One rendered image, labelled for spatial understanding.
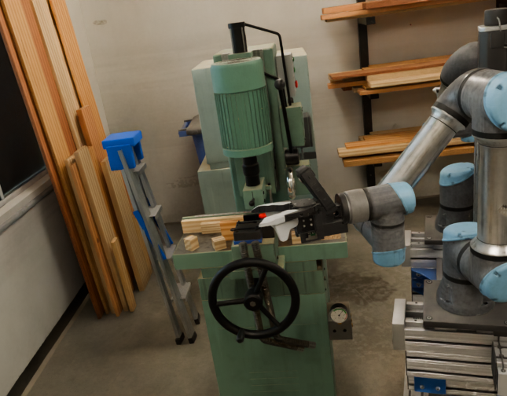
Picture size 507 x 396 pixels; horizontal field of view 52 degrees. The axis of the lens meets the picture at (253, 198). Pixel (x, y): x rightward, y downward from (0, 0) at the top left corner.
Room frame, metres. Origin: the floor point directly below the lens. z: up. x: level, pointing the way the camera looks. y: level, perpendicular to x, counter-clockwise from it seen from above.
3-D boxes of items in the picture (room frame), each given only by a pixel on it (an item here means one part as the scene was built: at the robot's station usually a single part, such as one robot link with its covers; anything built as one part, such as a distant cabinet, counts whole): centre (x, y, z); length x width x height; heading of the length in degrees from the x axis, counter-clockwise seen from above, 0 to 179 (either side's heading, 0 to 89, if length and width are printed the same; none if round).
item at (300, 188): (1.91, -0.19, 1.02); 0.09 x 0.07 x 0.12; 81
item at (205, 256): (1.64, 0.00, 0.87); 0.61 x 0.30 x 0.06; 81
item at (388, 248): (1.09, -0.29, 1.12); 0.11 x 0.08 x 0.11; 5
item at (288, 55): (2.04, -0.19, 1.40); 0.10 x 0.06 x 0.16; 171
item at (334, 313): (1.50, -0.23, 0.65); 0.06 x 0.04 x 0.08; 81
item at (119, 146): (2.52, 0.54, 0.58); 0.27 x 0.25 x 1.16; 85
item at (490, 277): (1.10, -0.56, 1.19); 0.15 x 0.12 x 0.55; 5
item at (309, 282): (1.87, -0.03, 0.76); 0.57 x 0.45 x 0.09; 171
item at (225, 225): (1.68, 0.01, 0.94); 0.23 x 0.02 x 0.07; 81
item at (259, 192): (1.77, -0.01, 1.03); 0.14 x 0.07 x 0.09; 171
